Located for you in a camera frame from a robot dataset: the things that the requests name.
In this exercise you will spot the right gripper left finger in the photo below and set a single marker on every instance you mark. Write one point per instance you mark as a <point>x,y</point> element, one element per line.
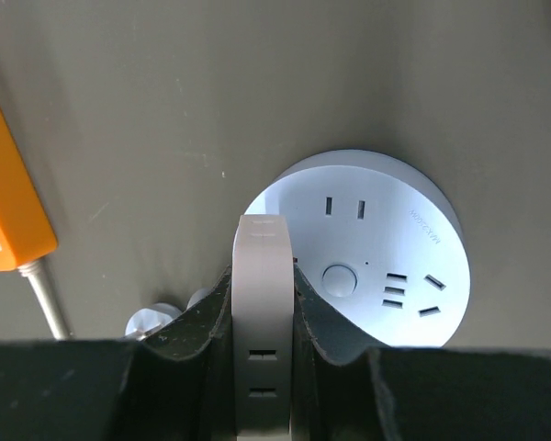
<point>176,384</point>

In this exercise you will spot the white usb charger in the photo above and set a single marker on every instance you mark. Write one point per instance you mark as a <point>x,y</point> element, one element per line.
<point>262,309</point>

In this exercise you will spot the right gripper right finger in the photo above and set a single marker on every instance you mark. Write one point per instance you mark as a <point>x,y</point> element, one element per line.
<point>348,386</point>

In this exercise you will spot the blue round power socket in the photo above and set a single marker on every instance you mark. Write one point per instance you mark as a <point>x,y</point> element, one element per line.
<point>378,240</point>

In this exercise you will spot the orange power strip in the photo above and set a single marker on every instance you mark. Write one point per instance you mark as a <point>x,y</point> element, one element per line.
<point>25,230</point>

